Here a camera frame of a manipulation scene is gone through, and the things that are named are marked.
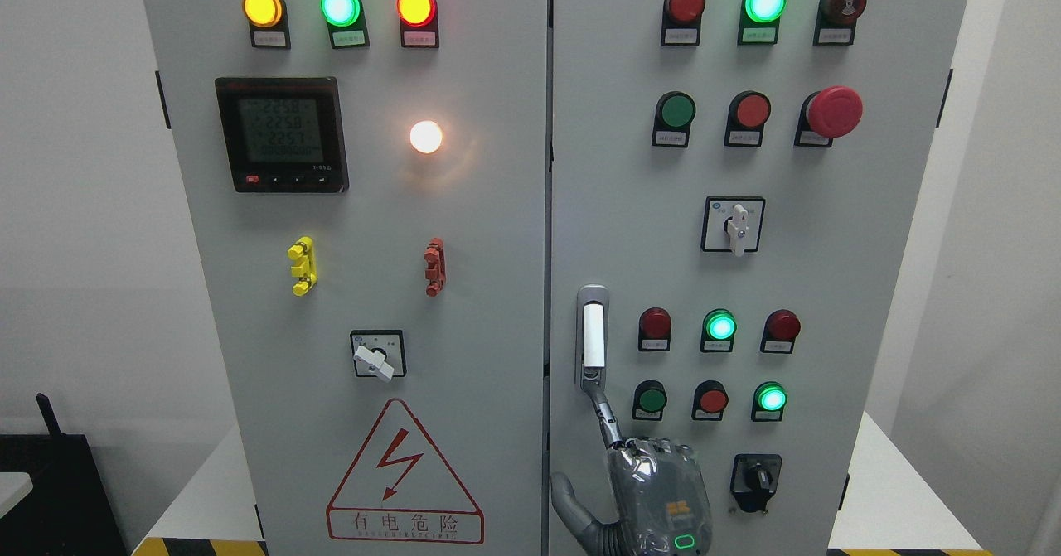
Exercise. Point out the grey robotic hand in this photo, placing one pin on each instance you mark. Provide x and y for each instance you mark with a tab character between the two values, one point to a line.
657	486

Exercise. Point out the silver door swing handle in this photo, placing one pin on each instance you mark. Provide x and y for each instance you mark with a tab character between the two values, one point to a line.
591	335

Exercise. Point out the grey right cabinet door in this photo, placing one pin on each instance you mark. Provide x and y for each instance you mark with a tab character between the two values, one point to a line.
628	215

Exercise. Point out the grey cabinet door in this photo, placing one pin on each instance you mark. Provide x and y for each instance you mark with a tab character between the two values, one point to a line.
628	215
474	352

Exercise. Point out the grey left cabinet door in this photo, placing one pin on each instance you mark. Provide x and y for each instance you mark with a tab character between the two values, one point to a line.
474	352

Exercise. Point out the red push button lower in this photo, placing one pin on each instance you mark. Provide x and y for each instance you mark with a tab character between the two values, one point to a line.
710	400

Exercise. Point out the red push button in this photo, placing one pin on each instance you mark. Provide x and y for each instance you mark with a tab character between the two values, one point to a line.
710	400
748	113

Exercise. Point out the green lit push button lower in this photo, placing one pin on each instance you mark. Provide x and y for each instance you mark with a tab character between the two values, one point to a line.
769	401

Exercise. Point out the yellow black hazard tape right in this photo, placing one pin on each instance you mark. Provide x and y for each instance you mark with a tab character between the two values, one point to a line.
905	552

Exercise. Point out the yellow black hazard tape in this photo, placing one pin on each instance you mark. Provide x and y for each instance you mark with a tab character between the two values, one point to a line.
905	552
186	546

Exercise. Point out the dark red indicator light middle left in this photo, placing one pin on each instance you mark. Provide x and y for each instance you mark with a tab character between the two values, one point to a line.
655	330

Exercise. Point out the dark red indicator light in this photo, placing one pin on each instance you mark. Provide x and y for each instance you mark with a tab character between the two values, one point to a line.
655	330
781	329

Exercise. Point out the green lit indicator middle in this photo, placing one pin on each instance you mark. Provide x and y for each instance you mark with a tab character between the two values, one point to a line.
717	332

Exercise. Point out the green lit indicator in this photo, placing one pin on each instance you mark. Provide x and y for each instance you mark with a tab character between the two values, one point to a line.
759	21
717	332

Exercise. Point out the dark red indicator light middle right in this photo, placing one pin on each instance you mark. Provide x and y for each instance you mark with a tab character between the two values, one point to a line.
781	329

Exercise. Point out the white platform base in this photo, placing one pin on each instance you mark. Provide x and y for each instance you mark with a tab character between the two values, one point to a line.
887	503

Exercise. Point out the red electric danger warning sticker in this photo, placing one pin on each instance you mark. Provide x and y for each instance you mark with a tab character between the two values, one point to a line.
400	488

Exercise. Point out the red plastic clip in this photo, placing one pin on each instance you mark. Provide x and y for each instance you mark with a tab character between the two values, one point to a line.
435	267

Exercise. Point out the green push button upper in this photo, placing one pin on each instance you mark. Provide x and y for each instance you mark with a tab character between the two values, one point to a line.
674	114

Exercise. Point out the red push button upper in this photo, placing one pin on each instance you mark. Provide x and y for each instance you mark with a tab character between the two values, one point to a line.
748	113

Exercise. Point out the red emergency stop mushroom button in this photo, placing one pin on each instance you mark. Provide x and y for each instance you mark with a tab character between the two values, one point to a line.
828	114

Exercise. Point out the white lit indicator lamp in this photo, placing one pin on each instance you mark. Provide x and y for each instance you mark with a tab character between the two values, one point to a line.
426	136

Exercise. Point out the yellow plastic clip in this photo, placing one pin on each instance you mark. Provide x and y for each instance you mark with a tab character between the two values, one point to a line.
303	267

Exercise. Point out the red indicator light top right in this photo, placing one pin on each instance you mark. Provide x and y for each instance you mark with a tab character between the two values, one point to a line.
681	22

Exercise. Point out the green lit indicator top right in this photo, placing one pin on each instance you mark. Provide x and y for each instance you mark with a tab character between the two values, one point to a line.
759	21

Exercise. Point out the yellow black hazard tape left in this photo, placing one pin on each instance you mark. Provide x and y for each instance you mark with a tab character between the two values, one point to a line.
186	546

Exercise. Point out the red black buzzer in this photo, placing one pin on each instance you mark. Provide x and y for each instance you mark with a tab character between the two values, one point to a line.
837	22

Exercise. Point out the black digital power meter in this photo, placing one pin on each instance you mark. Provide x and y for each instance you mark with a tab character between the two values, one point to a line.
283	134

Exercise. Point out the red lit indicator light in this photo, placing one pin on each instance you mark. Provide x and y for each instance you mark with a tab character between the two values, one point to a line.
418	23

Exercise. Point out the green indicator light top left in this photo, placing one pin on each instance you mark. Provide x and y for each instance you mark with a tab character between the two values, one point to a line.
346	23

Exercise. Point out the black equipment box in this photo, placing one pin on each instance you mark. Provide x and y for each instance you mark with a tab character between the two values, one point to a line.
67	511

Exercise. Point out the yellow indicator light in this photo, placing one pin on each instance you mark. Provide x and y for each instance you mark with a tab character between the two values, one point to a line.
268	23

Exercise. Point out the black rotary knob switch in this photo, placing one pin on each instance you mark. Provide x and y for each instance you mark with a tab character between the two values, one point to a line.
754	480

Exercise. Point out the white rotary selector switch upper right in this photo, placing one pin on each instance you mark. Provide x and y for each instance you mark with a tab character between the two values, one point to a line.
732	224

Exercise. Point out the white rotary selector switch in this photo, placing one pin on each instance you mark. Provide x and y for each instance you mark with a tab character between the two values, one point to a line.
379	353
732	224

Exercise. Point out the white rotary selector switch left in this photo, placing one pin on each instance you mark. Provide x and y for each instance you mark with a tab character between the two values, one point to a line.
379	353

